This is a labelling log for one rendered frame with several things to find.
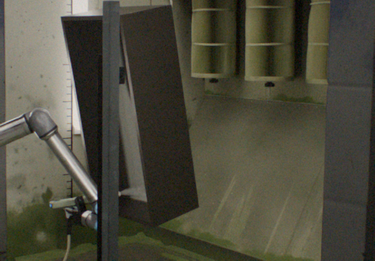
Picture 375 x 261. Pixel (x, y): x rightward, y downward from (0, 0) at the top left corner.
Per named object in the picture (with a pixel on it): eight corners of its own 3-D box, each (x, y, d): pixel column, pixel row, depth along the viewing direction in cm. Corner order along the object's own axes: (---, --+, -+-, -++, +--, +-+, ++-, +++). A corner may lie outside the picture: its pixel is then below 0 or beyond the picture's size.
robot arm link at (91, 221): (112, 214, 398) (110, 232, 399) (99, 209, 407) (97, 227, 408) (98, 216, 392) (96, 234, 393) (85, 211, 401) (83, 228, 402)
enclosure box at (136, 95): (137, 190, 469) (109, 6, 440) (199, 207, 424) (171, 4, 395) (94, 208, 447) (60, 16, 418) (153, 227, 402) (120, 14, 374)
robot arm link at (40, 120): (42, 106, 368) (118, 209, 381) (42, 104, 380) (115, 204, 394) (23, 119, 366) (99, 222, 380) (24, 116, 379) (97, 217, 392)
